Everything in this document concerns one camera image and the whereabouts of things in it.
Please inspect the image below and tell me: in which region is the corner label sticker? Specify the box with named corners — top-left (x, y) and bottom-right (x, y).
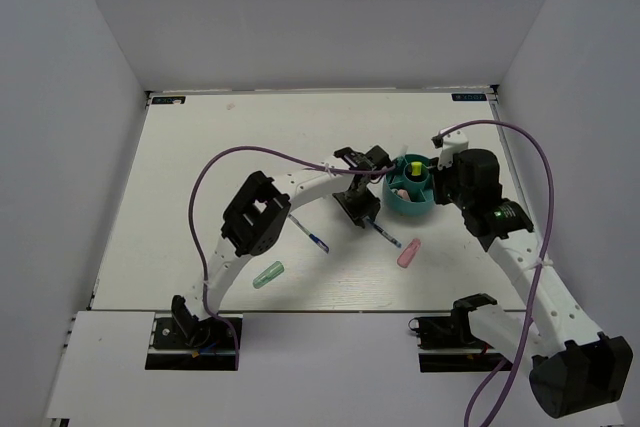
top-left (151, 96), bottom-right (186, 105)
top-left (451, 92), bottom-right (487, 102)

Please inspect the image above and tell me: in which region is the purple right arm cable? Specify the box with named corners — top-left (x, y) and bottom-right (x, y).
top-left (430, 119), bottom-right (555, 427)

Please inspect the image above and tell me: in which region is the blue clear ballpoint pen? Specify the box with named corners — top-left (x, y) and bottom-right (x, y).
top-left (288, 214), bottom-right (330, 254)

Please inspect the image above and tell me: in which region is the mint green correction pen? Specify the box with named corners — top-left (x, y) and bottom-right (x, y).
top-left (252, 261), bottom-right (285, 290)

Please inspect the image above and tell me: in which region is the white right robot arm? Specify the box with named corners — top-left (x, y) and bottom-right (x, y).
top-left (429, 144), bottom-right (633, 418)

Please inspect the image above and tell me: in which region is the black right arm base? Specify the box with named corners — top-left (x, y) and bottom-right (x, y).
top-left (408, 316), bottom-right (504, 373)

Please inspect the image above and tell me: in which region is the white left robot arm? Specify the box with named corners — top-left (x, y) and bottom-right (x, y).
top-left (187, 145), bottom-right (395, 339)

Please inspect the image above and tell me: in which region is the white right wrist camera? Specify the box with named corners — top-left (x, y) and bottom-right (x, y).
top-left (432, 127), bottom-right (469, 171)

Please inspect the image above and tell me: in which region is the right corner label sticker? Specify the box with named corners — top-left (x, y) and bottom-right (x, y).
top-left (451, 92), bottom-right (487, 102)

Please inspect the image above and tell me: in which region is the blue clear gel pen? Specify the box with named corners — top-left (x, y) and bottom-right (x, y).
top-left (367, 218), bottom-right (402, 248)

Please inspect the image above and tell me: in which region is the pink correction pen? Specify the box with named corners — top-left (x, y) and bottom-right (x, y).
top-left (396, 238), bottom-right (422, 268)

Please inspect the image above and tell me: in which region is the left corner label sticker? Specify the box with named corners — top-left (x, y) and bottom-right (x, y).
top-left (151, 96), bottom-right (186, 105)

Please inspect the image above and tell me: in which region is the teal round divided organizer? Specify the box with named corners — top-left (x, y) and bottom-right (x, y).
top-left (382, 153), bottom-right (435, 217)

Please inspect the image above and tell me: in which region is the black yellow highlighter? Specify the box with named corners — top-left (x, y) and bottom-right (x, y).
top-left (407, 161), bottom-right (423, 182)

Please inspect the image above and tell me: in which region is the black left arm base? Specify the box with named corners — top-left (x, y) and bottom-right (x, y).
top-left (144, 316), bottom-right (237, 372)

